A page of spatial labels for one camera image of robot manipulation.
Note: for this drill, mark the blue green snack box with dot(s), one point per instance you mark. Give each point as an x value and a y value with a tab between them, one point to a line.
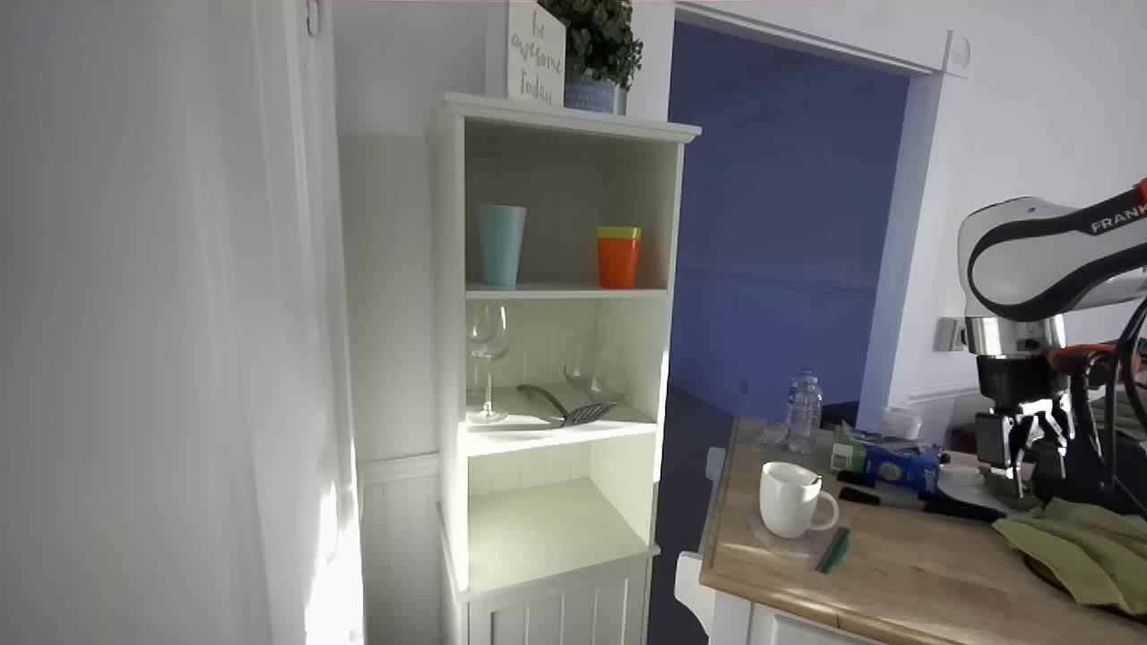
883	464

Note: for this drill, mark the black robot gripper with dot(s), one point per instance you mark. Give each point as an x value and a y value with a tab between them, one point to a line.
1022	436

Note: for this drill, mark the clear wine glass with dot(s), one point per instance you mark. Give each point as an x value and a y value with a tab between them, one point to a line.
487	346

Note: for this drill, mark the white ceramic mug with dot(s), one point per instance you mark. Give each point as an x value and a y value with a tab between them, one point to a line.
794	499

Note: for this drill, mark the black marker pen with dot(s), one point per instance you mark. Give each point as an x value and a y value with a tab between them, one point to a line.
914	504

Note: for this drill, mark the small clear glass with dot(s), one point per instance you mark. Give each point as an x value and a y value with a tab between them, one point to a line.
581	371

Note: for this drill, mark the potted green plant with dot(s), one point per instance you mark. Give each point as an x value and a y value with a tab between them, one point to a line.
598	51

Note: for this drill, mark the orange plastic cup stack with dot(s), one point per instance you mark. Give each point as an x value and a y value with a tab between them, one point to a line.
616	256

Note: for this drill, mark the white wooden shelf cabinet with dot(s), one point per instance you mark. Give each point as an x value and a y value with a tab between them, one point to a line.
549	531

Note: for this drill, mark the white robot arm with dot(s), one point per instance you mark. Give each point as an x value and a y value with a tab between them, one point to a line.
1055	323

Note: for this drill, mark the olive green cloth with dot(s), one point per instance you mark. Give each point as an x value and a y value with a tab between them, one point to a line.
1092	552

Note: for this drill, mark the clear plastic water bottle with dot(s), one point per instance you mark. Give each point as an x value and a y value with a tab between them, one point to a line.
805	414

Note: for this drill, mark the white sign with lettering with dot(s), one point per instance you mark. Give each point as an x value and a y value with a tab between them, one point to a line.
534	53

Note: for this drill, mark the light blue plastic cup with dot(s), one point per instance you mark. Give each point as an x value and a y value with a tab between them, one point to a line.
498	240

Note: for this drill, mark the green marker pen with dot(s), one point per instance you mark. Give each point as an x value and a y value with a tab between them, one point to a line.
834	550

